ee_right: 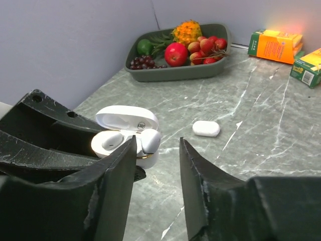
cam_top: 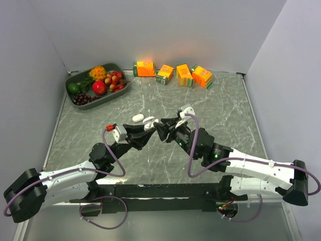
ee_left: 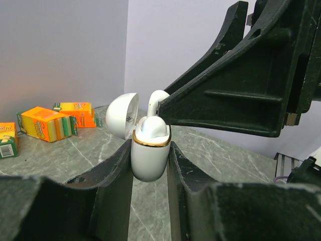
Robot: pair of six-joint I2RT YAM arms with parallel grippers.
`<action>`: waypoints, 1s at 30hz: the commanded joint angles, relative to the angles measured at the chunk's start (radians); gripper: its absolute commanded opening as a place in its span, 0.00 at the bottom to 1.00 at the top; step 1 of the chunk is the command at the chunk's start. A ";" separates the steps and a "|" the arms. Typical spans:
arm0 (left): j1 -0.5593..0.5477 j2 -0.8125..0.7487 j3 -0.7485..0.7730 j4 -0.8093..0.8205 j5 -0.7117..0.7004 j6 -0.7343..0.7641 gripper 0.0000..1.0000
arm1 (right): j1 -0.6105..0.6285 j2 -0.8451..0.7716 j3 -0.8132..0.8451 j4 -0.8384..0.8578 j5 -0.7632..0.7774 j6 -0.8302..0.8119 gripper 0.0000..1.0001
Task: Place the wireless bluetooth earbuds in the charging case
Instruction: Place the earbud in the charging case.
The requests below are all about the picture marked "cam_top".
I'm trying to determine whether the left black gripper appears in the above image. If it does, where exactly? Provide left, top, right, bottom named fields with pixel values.
left=108, top=123, right=155, bottom=164

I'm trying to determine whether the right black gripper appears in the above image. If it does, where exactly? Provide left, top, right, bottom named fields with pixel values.
left=152, top=117, right=199, bottom=160

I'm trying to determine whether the white oval earbud case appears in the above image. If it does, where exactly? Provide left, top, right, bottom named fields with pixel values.
left=132, top=113, right=144, bottom=123

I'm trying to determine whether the white square charging case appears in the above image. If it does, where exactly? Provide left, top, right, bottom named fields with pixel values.
left=142, top=116, right=159, bottom=131

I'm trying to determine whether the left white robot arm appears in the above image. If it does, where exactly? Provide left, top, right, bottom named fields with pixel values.
left=4, top=124, right=155, bottom=223

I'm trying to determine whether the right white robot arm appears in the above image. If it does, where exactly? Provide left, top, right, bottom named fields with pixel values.
left=154, top=115, right=308, bottom=206

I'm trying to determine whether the orange green box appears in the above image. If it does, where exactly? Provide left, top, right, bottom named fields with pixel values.
left=133, top=61, right=156, bottom=77
left=176, top=64, right=194, bottom=87
left=156, top=65, right=174, bottom=85
left=191, top=65, right=213, bottom=89

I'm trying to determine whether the red cherry bunch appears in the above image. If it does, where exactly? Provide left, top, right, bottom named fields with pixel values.
left=104, top=71, right=129, bottom=92

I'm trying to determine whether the red pomegranate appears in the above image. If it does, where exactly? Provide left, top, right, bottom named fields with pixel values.
left=92, top=81, right=106, bottom=95

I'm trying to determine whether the dark grape bunch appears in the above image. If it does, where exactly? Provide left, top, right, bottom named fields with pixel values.
left=72, top=93, right=99, bottom=106

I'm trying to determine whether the green leafy sprig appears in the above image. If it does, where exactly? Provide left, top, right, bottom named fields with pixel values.
left=77, top=77, right=95, bottom=93

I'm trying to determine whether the orange spiky fruit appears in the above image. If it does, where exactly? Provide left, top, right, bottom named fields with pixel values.
left=88, top=66, right=107, bottom=81

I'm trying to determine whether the green lime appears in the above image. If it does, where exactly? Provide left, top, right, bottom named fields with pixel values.
left=67, top=83, right=81, bottom=95

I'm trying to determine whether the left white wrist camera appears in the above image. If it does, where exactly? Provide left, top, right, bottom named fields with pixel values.
left=106, top=124, right=127, bottom=144

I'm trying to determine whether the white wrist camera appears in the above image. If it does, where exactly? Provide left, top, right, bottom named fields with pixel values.
left=175, top=103, right=195, bottom=129
left=106, top=124, right=127, bottom=144

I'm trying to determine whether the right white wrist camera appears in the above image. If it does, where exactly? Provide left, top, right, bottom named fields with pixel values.
left=175, top=103, right=195, bottom=129

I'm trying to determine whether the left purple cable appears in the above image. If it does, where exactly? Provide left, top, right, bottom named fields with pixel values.
left=3, top=128, right=129, bottom=230

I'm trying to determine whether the purple cable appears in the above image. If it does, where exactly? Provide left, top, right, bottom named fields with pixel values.
left=3, top=128, right=129, bottom=230
left=184, top=112, right=321, bottom=223

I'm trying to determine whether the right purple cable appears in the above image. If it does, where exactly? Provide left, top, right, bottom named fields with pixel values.
left=184, top=112, right=321, bottom=223

